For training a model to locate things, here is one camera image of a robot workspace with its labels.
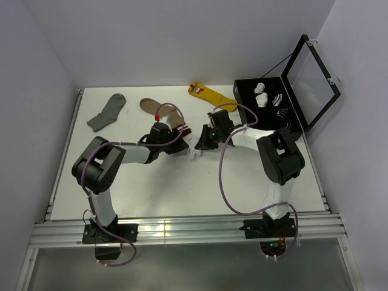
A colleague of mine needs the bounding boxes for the striped rolled sock upper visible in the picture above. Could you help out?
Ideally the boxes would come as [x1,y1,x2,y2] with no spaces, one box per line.
[272,94,283,107]

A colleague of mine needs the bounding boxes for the white rolled sock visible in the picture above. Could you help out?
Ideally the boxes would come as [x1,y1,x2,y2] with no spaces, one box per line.
[253,82,265,95]

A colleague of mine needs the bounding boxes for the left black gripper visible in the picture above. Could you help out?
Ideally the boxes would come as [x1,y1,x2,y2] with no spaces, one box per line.
[158,128,189,155]

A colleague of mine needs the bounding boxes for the aluminium frame rail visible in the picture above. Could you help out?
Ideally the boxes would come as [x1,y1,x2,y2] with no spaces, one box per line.
[28,213,347,249]

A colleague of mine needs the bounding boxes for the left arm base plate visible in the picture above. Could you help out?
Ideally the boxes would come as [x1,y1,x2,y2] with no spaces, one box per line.
[82,224,138,244]

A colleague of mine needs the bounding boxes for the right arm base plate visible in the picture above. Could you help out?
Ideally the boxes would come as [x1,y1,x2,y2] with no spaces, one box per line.
[239,218,297,239]

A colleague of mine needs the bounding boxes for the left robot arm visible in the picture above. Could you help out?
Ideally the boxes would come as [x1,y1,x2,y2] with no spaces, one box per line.
[71,122,189,242]

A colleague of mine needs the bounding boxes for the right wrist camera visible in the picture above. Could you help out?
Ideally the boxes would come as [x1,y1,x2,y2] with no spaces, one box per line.
[207,112,215,129]

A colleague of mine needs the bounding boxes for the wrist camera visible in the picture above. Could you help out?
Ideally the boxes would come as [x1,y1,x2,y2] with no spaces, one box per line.
[207,112,215,129]
[155,115,172,128]

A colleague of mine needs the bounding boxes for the dark rolled sock lower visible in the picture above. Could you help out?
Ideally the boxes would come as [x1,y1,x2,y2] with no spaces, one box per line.
[284,121,292,132]

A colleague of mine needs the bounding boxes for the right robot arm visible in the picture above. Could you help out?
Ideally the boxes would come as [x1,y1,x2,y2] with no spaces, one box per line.
[195,110,305,236]

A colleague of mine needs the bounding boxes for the white sock black stripes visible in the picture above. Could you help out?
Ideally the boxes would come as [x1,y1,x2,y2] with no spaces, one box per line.
[187,148,201,161]

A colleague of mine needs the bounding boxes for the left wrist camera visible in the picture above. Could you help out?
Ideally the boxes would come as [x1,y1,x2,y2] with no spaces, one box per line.
[155,115,172,128]

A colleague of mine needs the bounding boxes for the dark striped rolled sock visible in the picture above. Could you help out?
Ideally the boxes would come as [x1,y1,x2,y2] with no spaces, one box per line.
[276,108,289,121]

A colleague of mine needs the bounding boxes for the grey sock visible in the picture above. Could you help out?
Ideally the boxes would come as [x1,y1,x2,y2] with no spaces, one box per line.
[87,93,126,133]

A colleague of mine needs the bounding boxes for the box lid with glass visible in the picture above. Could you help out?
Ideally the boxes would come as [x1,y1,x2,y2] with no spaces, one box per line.
[281,34,341,132]

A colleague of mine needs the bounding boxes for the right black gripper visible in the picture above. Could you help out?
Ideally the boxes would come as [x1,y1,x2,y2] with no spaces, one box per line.
[196,124,222,151]

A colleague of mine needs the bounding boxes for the yellow sock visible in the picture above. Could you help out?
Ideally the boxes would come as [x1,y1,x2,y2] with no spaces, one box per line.
[188,81,237,112]

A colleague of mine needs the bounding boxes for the black storage box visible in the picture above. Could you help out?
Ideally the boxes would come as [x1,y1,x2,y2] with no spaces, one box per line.
[233,77,304,144]

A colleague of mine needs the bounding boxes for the brown striped sock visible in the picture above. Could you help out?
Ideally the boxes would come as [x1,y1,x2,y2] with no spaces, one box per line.
[139,98,192,137]

